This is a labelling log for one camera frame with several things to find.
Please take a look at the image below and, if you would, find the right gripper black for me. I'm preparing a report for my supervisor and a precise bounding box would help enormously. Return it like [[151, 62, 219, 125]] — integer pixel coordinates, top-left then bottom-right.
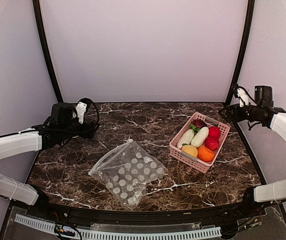
[[219, 103, 261, 123]]

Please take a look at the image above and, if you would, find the bright red tomato toy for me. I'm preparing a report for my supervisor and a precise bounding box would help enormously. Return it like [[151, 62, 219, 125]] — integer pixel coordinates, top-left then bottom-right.
[[208, 126, 221, 139]]

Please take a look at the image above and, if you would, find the dark red beet toy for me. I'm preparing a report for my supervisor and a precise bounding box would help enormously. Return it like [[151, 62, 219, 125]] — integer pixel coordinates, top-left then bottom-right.
[[192, 119, 207, 130]]

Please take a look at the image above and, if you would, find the dark red pomegranate toy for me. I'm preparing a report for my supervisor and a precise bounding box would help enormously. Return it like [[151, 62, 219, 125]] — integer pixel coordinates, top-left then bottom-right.
[[205, 136, 220, 151]]

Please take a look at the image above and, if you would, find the yellow peach toy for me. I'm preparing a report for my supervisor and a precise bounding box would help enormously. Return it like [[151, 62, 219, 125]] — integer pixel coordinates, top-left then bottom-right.
[[181, 145, 198, 158]]

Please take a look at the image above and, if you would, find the clear polka dot zip bag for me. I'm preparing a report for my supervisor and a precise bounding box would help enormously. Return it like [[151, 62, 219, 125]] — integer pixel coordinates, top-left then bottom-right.
[[88, 139, 168, 210]]

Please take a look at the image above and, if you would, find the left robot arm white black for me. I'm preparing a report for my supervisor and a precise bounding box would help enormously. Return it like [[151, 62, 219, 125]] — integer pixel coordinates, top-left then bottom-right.
[[0, 118, 99, 218]]

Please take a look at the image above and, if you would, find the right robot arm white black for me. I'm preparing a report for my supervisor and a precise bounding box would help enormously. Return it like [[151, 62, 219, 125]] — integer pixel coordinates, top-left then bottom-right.
[[219, 104, 286, 217]]

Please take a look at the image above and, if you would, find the white radish toy right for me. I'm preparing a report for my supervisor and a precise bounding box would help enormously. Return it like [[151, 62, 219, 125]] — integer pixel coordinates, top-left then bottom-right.
[[190, 127, 209, 148]]

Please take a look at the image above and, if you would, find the white radish toy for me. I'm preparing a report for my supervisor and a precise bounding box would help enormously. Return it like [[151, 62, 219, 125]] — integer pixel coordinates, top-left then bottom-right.
[[177, 129, 194, 149], [190, 127, 209, 148]]

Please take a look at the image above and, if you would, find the orange tangerine toy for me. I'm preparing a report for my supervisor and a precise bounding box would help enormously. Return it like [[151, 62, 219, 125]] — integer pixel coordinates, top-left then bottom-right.
[[198, 146, 215, 163]]

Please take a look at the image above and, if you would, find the white radish toy left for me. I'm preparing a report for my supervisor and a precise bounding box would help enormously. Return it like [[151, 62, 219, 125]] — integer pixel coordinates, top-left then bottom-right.
[[177, 129, 194, 149]]

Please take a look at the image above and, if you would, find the pink plastic basket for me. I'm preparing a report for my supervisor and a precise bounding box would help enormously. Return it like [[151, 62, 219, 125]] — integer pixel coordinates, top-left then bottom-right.
[[170, 112, 230, 173]]

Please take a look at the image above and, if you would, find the circuit board with leds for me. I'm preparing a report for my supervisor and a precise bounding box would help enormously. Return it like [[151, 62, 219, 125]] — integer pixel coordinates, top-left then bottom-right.
[[54, 225, 76, 237]]

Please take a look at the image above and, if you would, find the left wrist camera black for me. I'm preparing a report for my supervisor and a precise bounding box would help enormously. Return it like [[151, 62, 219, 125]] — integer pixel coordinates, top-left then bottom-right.
[[50, 101, 88, 128]]

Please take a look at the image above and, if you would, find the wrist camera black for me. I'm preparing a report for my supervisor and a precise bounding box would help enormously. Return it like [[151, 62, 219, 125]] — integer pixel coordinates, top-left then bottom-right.
[[50, 101, 88, 128], [254, 85, 274, 107]]

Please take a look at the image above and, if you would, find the left camera cable black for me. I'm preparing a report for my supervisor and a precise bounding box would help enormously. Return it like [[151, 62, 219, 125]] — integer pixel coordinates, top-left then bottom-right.
[[81, 97, 100, 131]]

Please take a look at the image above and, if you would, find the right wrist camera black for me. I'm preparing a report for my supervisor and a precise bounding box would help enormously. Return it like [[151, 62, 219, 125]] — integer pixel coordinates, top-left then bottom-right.
[[254, 85, 274, 107]]

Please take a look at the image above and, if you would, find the black front rail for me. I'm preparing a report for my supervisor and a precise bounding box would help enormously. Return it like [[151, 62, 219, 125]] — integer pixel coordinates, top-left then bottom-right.
[[33, 203, 244, 226]]

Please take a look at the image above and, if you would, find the right black frame post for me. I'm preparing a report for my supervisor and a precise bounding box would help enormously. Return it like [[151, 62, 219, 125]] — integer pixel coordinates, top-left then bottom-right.
[[224, 0, 255, 106]]

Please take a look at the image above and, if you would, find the black frame post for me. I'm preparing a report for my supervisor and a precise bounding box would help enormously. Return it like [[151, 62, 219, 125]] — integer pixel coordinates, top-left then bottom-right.
[[224, 0, 255, 106], [32, 0, 64, 103]]

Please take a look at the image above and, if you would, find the white slotted cable duct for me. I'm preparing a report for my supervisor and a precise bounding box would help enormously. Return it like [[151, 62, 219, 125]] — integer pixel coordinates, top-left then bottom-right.
[[15, 214, 222, 240]]

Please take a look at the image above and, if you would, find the left black frame post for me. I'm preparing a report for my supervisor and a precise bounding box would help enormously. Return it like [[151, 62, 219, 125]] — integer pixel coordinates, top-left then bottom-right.
[[32, 0, 64, 103]]

